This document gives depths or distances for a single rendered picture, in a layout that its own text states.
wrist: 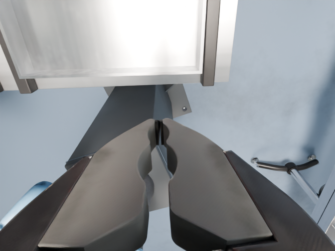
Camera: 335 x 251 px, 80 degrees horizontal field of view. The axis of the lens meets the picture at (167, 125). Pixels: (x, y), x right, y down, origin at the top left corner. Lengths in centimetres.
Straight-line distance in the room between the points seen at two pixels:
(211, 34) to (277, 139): 141
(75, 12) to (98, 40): 4
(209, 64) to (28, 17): 26
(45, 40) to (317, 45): 138
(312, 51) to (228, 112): 58
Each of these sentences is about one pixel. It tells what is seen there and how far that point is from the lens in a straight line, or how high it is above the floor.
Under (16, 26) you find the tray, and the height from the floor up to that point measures 89.
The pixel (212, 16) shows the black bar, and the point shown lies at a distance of 31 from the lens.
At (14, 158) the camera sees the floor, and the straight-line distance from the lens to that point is 187.
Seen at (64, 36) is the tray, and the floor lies 88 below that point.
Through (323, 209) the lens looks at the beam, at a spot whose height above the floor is 49.
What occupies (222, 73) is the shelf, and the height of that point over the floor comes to 88.
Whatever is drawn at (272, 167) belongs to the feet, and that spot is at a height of 11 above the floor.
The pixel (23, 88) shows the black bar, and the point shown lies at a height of 90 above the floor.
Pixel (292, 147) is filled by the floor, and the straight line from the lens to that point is 176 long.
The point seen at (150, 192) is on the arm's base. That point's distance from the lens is 55.
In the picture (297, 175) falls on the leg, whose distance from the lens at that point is 165.
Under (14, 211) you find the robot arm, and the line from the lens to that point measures 41.
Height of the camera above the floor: 120
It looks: 61 degrees down
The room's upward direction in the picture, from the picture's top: 177 degrees clockwise
